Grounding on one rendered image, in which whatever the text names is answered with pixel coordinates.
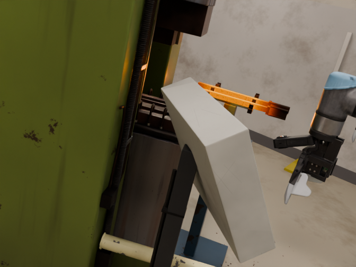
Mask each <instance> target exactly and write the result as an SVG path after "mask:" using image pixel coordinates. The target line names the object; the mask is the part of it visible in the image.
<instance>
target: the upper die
mask: <svg viewBox="0 0 356 267"><path fill-rule="evenodd" d="M212 10H213V6H206V5H201V4H197V3H193V2H188V1H184V0H161V1H160V4H159V9H158V15H157V20H156V25H155V26H158V27H161V28H166V29H170V30H174V31H178V32H182V33H187V34H191V35H195V36H198V37H202V36H203V35H205V34H206V33H207V32H208V27H209V23H210V19H211V15H212Z"/></svg>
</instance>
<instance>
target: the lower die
mask: <svg viewBox="0 0 356 267"><path fill-rule="evenodd" d="M142 95H143V96H147V97H151V98H154V99H158V100H161V101H165V100H164V99H161V98H158V97H155V96H151V95H147V94H143V93H142ZM141 100H142V102H143V103H142V107H141V109H139V113H138V118H137V120H138V121H137V122H139V123H143V124H147V122H148V117H149V113H150V108H151V105H152V104H155V108H154V112H152V116H151V119H150V126H153V127H156V128H159V127H160V125H161V120H162V116H163V111H164V109H165V107H167V106H166V104H163V103H159V102H155V101H152V100H148V99H144V98H141ZM163 129H164V130H168V131H172V132H175V130H174V127H173V124H172V121H171V118H170V115H169V112H168V110H167V114H166V115H165V117H164V122H163Z"/></svg>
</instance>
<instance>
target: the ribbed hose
mask: <svg viewBox="0 0 356 267"><path fill-rule="evenodd" d="M153 2H154V0H146V1H145V6H144V12H143V17H142V23H141V27H140V28H141V29H140V33H139V34H140V35H139V39H138V45H137V50H136V56H135V61H134V65H133V66H134V67H133V72H132V76H131V77H132V78H131V81H130V82H131V83H130V88H129V92H128V98H127V104H126V116H125V120H124V126H123V132H122V138H121V143H120V148H119V153H118V158H117V163H116V166H115V171H114V175H113V180H112V186H113V185H115V186H116V187H118V188H119V183H120V178H121V172H122V167H123V161H124V156H125V153H126V146H127V142H128V141H127V140H128V136H129V131H130V125H131V120H132V114H133V111H134V106H135V105H134V104H135V99H136V94H137V89H138V88H137V87H138V84H139V78H140V73H141V68H142V62H143V61H142V60H143V56H144V53H145V52H144V51H145V47H146V46H145V45H146V42H147V36H148V35H147V34H148V30H149V29H148V28H149V24H150V20H151V14H152V10H153V9H152V8H153V4H154V3H153ZM115 203H116V201H115V202H114V204H113V205H112V207H111V208H110V210H109V209H107V211H106V217H105V223H104V228H103V234H104V233H106V234H108V235H109V234H110V230H111V225H112V219H113V214H114V209H115ZM103 234H102V236H103ZM113 257H114V252H112V251H108V250H105V249H103V248H102V249H98V250H97V253H96V258H95V264H94V267H111V265H112V262H113Z"/></svg>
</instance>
